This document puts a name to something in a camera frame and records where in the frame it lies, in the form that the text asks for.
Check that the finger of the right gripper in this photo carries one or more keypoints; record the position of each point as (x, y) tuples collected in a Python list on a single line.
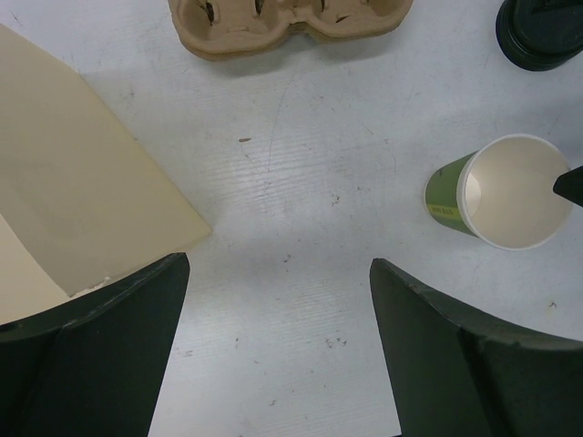
[(570, 186)]

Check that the brown cardboard cup carrier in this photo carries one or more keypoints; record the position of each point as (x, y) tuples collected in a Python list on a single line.
[(222, 30)]

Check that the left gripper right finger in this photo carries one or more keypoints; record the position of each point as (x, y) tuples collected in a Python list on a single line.
[(458, 371)]

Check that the green paper coffee cup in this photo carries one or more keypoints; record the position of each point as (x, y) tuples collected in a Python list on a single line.
[(503, 193)]

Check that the brown paper bag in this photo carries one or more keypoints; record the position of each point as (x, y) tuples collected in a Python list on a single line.
[(82, 202)]

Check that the black plastic cup lid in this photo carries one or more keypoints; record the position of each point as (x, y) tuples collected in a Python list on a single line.
[(539, 35)]

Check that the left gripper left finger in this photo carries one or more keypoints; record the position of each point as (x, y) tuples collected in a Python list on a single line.
[(94, 365)]

